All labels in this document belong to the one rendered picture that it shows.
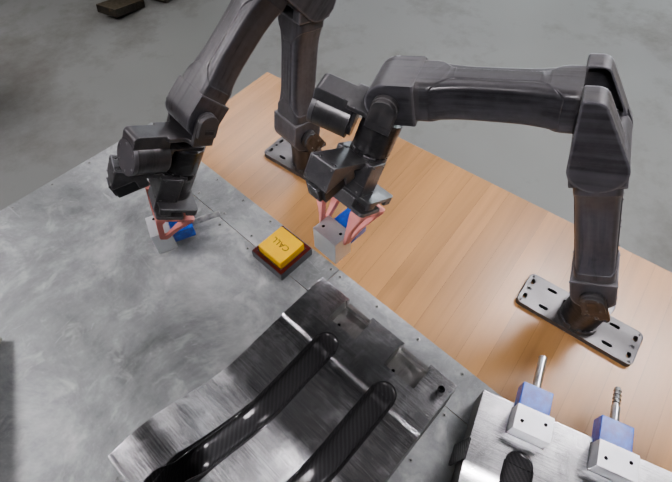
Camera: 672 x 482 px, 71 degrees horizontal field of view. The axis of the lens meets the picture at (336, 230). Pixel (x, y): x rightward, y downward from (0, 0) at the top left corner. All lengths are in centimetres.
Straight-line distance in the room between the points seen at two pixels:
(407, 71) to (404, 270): 41
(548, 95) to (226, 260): 61
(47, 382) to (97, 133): 180
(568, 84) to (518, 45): 250
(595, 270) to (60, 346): 85
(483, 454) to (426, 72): 50
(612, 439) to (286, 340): 47
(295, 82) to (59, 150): 183
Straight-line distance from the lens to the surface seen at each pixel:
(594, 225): 70
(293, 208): 97
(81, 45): 323
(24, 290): 102
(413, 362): 74
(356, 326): 75
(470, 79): 59
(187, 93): 76
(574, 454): 78
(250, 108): 120
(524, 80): 58
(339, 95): 65
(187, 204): 85
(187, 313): 87
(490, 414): 75
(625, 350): 93
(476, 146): 233
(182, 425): 67
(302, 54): 84
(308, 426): 69
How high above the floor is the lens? 155
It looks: 54 degrees down
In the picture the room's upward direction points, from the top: straight up
